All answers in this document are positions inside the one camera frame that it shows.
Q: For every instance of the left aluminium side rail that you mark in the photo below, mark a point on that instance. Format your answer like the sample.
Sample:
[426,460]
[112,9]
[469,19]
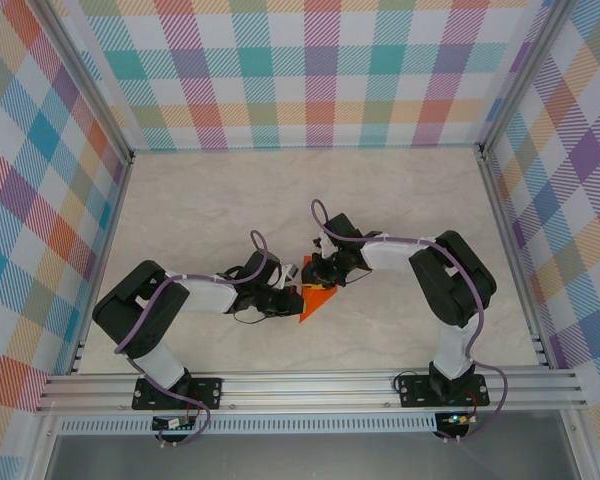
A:
[111,225]

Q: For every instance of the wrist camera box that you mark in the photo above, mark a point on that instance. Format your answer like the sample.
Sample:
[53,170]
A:
[287,274]
[325,245]

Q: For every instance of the right circuit board green light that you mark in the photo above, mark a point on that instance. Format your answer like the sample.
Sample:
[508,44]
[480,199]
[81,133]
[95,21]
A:
[457,419]

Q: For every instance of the left aluminium frame post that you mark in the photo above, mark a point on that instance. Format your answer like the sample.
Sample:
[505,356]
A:
[82,80]

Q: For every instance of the aluminium side rail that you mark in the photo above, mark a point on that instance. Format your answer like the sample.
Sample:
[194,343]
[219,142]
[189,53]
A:
[111,225]
[505,225]

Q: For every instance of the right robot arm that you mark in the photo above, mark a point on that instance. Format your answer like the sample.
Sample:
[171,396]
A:
[455,290]

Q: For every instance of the left circuit board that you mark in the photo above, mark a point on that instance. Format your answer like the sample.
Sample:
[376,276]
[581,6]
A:
[172,424]

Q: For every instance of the right aluminium frame post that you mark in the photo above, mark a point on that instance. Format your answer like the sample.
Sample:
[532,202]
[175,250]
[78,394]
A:
[522,75]

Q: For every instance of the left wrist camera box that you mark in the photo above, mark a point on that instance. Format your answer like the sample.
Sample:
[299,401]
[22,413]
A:
[287,274]

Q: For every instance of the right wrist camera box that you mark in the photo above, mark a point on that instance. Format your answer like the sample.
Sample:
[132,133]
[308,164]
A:
[325,245]

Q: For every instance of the aluminium frame post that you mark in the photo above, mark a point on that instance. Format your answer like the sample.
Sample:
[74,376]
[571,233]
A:
[82,80]
[522,75]

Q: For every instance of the grey metal panel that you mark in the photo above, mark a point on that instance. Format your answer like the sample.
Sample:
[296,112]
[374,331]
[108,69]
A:
[305,457]

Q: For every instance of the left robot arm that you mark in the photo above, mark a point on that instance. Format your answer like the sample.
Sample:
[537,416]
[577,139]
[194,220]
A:
[135,310]

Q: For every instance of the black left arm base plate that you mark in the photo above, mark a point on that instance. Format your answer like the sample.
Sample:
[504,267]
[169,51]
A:
[205,392]

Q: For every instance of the right aluminium side rail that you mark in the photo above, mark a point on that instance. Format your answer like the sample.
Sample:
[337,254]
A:
[505,225]

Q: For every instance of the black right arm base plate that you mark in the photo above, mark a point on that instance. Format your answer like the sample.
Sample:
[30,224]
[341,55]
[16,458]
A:
[410,395]

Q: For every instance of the orange square paper sheet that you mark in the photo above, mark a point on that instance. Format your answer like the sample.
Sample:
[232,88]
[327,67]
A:
[315,305]

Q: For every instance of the aluminium mounting rail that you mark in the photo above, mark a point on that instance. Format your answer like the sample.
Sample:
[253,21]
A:
[305,395]

